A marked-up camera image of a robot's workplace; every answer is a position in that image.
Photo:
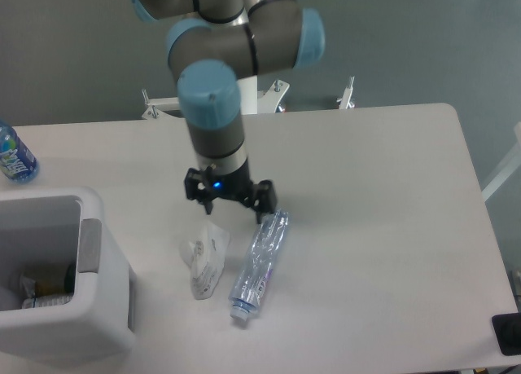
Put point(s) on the white frame at right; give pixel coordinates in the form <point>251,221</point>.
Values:
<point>504,169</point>

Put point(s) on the blue labelled water bottle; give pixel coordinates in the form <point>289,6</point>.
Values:
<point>18,163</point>

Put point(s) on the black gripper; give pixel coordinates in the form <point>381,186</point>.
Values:
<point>205,185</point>

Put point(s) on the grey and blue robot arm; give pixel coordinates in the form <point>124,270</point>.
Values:
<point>212,46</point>

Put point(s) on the black device at table edge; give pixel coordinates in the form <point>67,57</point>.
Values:
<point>507,330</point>

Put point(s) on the crushed clear plastic bottle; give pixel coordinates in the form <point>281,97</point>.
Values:
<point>258,264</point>

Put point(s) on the trash inside the can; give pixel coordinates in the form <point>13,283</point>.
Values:
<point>43,285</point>

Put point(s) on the white trash can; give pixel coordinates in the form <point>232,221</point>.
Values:
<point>53,230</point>

